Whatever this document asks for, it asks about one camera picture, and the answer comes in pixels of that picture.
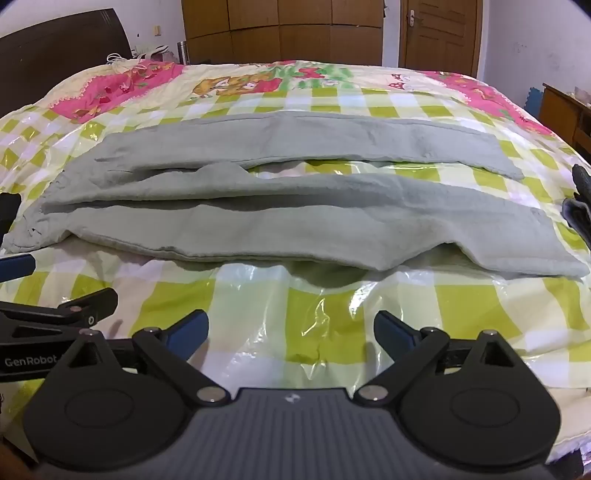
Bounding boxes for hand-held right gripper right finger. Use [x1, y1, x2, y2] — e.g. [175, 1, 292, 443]
[355, 310, 521, 409]

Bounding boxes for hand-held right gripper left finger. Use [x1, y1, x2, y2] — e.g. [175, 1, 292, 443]
[68, 310, 232, 409]

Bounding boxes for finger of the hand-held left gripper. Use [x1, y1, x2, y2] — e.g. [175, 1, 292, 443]
[0, 253, 37, 283]
[0, 288, 119, 346]

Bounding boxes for grey pants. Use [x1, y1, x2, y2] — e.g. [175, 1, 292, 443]
[2, 113, 591, 280]

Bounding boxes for black cloth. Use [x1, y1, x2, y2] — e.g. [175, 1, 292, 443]
[0, 193, 22, 232]

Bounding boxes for dark brown headboard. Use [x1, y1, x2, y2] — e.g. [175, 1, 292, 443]
[0, 8, 133, 116]

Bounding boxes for dark grey bundle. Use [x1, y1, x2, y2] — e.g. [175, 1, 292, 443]
[563, 164, 591, 234]

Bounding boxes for checkered printed bed blanket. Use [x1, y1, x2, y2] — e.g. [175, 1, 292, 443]
[0, 59, 591, 462]

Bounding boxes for black-and-white striped item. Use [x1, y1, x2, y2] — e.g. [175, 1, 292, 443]
[134, 43, 177, 61]

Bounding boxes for blue foam mat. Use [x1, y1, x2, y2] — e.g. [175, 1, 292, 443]
[524, 85, 546, 114]

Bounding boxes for wooden side table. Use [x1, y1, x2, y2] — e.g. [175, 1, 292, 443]
[538, 83, 591, 160]

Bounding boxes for wooden door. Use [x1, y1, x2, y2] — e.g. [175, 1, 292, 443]
[399, 0, 484, 77]

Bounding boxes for wooden wardrobe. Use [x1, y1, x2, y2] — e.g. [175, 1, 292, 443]
[181, 0, 385, 66]

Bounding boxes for white cable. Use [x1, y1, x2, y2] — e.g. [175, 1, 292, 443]
[106, 52, 149, 73]

